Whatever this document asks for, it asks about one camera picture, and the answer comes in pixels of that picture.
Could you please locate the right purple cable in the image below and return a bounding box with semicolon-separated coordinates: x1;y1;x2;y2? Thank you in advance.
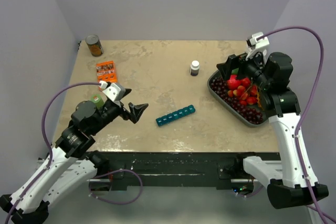
258;26;336;223

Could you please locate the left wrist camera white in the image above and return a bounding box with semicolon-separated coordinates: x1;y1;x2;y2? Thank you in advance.
99;81;126;101

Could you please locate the white vitamin pill bottle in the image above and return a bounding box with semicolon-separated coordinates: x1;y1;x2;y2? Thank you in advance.
190;60;200;76

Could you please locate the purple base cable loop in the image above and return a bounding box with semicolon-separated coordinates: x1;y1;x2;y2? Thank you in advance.
88;168;144;206

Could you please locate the red apple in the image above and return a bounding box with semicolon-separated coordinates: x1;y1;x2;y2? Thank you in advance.
226;74;241;91

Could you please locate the teal weekly pill organizer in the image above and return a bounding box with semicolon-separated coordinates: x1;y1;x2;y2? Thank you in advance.
155;105;196;127

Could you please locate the dark grape bunch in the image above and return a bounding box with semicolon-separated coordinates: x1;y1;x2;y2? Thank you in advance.
211;77;263;124

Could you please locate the strawberry pile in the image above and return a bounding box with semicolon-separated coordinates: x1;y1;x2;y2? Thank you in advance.
227;78;259;105

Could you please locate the green tape roll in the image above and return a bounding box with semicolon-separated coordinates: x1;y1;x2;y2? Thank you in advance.
90;94;104;109

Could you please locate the grey fruit tray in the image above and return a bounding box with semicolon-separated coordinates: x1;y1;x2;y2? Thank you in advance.
207;70;268;127

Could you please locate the orange snack box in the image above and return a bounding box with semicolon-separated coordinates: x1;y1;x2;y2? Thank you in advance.
96;61;118;82

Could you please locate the tin food can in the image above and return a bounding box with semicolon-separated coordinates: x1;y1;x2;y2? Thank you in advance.
85;35;103;57

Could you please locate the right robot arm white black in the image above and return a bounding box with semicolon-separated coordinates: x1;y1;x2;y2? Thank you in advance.
216;52;329;209

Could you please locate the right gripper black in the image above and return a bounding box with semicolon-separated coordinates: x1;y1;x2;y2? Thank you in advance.
217;47;271;90

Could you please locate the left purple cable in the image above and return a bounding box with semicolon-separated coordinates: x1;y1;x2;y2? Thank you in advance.
4;81;106;224

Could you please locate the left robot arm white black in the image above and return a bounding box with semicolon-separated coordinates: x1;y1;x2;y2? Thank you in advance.
1;86;149;223

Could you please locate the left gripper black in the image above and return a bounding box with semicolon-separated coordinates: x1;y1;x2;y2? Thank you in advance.
90;89;148;134

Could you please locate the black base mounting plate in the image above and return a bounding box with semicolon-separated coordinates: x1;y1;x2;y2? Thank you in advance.
89;152;281;191

